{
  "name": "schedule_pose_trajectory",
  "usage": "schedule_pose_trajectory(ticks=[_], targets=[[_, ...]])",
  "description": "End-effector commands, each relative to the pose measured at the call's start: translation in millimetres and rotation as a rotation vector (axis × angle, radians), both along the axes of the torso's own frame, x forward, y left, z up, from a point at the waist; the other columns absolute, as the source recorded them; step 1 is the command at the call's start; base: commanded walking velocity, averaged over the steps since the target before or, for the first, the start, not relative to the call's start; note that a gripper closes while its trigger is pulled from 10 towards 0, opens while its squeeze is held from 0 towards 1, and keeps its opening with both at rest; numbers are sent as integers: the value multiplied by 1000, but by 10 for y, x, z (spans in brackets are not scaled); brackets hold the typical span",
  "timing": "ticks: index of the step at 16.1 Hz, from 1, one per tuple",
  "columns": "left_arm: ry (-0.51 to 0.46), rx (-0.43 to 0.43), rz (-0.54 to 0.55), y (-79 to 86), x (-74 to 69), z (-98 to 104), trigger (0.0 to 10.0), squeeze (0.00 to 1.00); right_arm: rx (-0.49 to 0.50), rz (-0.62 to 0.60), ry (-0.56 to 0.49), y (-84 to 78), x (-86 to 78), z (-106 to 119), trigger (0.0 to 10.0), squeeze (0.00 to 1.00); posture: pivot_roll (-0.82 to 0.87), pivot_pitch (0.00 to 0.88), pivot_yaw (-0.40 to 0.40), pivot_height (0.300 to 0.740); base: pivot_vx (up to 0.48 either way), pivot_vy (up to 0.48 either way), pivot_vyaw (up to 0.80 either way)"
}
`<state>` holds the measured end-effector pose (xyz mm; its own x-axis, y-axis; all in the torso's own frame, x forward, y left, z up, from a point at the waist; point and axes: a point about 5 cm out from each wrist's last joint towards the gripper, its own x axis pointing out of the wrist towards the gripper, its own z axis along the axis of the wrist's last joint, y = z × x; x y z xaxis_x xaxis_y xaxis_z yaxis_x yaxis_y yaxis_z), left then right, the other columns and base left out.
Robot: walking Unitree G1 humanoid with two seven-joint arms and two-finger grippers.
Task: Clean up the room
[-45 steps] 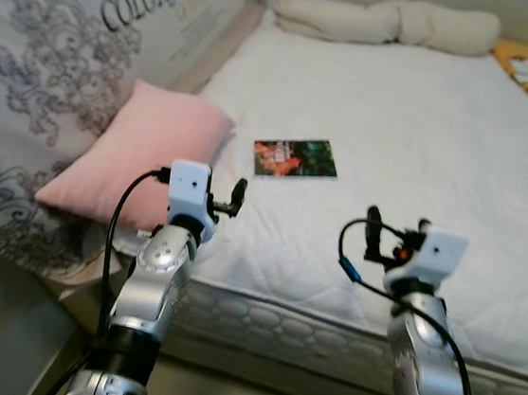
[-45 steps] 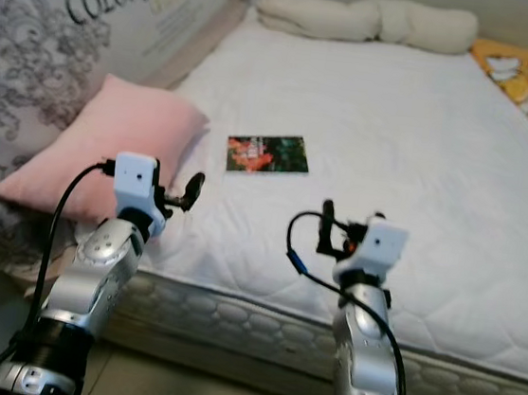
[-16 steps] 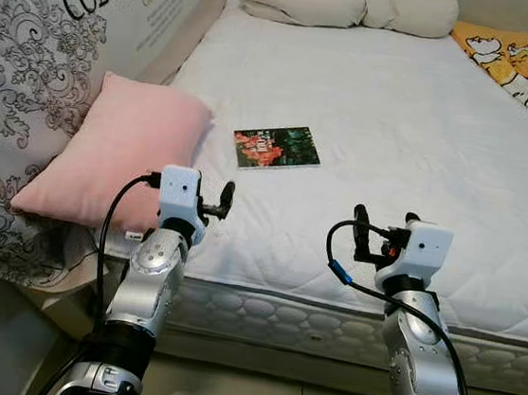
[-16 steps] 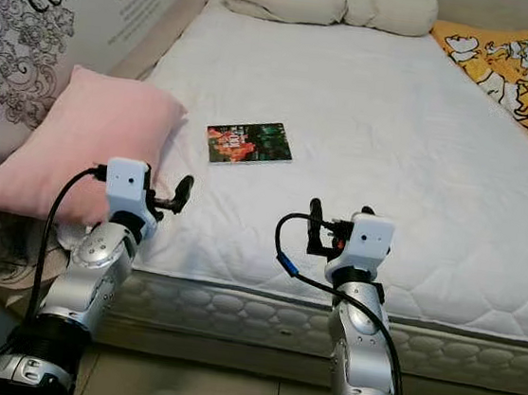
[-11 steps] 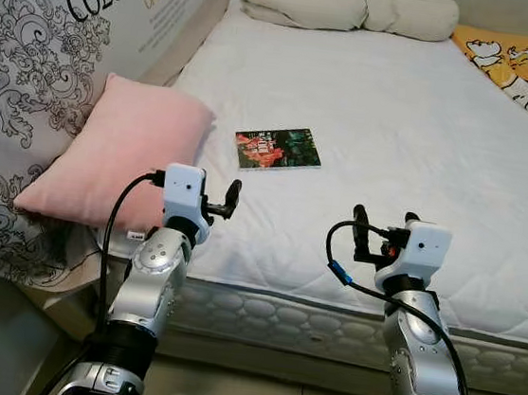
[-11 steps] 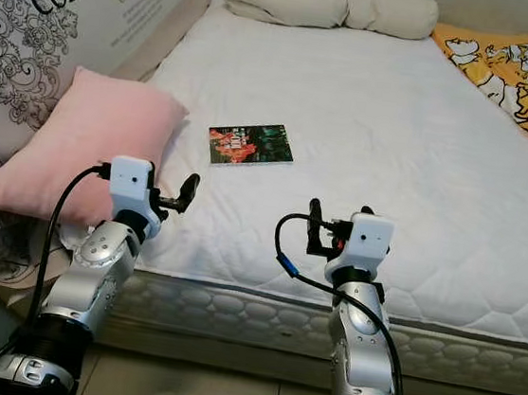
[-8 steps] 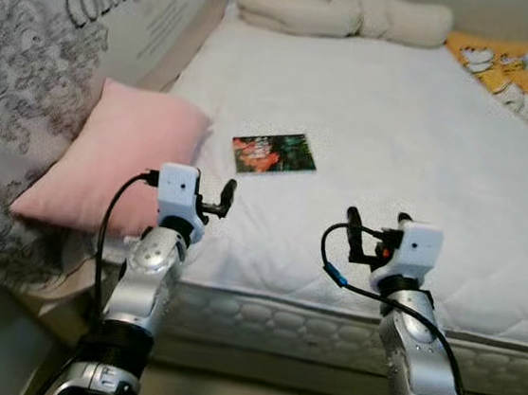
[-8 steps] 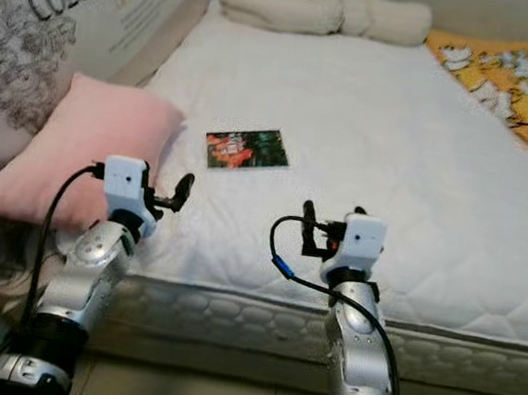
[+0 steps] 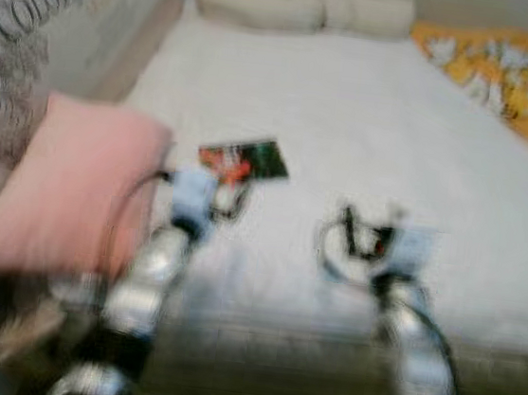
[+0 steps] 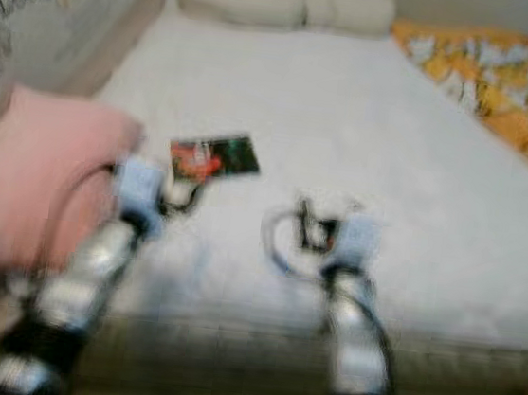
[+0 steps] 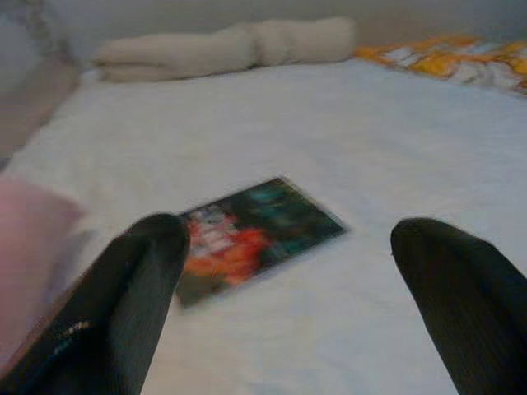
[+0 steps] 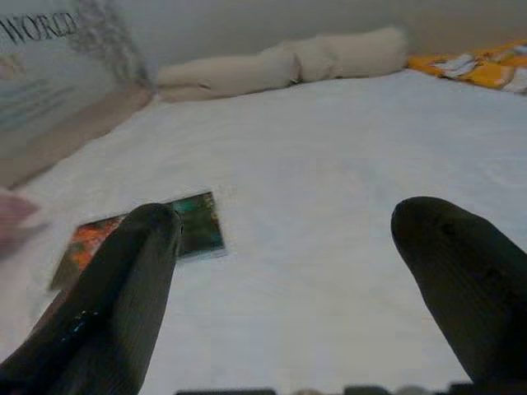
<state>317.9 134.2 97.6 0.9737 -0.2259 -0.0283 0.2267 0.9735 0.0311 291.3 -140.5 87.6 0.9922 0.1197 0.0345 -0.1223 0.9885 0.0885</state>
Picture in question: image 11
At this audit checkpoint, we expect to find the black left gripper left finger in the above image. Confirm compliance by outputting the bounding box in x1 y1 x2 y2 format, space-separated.
0 212 192 395

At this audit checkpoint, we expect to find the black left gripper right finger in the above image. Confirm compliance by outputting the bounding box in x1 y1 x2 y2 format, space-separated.
389 217 527 395

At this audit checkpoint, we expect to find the beige bolster pillow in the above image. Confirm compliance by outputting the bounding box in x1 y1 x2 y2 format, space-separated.
92 16 357 83

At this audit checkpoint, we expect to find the pink pillow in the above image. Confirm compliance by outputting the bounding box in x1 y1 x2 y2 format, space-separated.
0 175 90 365

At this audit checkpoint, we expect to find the dark book with red cover art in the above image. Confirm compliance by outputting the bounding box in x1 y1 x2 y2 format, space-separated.
175 176 352 310

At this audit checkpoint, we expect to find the white quilted mattress pad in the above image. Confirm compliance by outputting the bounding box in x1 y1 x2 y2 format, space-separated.
0 57 527 395

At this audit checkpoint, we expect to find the yellow cartoon egg blanket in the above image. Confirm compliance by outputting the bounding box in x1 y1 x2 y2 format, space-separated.
352 35 527 98

